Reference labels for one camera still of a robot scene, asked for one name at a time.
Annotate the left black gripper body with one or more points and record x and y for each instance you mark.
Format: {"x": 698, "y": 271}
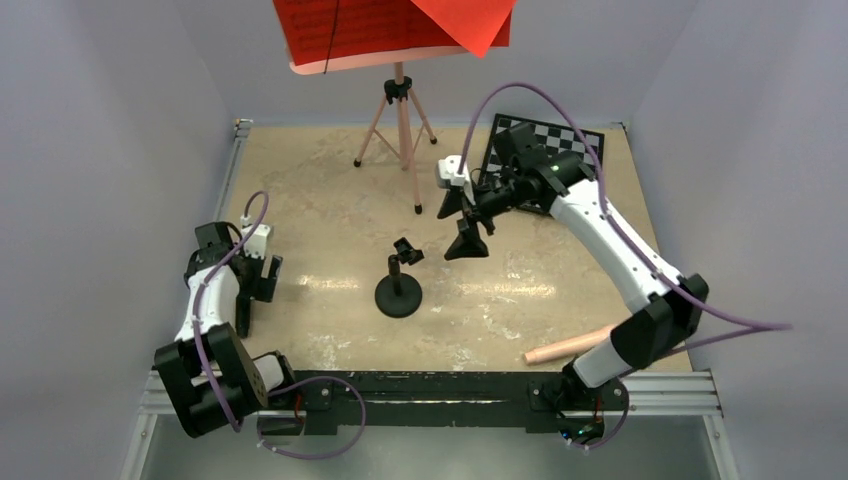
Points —
{"x": 251, "y": 284}

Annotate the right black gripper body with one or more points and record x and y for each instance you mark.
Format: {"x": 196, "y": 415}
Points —
{"x": 492, "y": 202}

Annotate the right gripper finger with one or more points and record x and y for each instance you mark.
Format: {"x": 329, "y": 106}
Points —
{"x": 467, "y": 244}
{"x": 452, "y": 202}

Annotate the black microphone desk stand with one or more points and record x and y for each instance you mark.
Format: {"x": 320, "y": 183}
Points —
{"x": 399, "y": 295}

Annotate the pink tripod music stand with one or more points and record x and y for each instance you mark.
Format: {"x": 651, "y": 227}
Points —
{"x": 412, "y": 122}

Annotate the red sheet music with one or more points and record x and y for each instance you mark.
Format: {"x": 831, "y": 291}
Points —
{"x": 475, "y": 25}
{"x": 318, "y": 30}

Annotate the black microphone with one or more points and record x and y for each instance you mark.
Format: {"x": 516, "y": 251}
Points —
{"x": 243, "y": 309}

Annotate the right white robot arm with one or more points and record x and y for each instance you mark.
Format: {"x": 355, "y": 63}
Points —
{"x": 664, "y": 305}

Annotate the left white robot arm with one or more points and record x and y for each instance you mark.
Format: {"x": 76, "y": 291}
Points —
{"x": 206, "y": 371}

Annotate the black white checkerboard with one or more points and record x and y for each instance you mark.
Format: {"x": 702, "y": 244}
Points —
{"x": 563, "y": 139}

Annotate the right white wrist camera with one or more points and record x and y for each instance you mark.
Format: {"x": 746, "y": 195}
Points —
{"x": 451, "y": 174}

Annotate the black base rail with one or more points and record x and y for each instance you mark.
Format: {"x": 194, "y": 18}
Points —
{"x": 536, "y": 402}

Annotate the aluminium table frame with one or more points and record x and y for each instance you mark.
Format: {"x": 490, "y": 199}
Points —
{"x": 365, "y": 293}

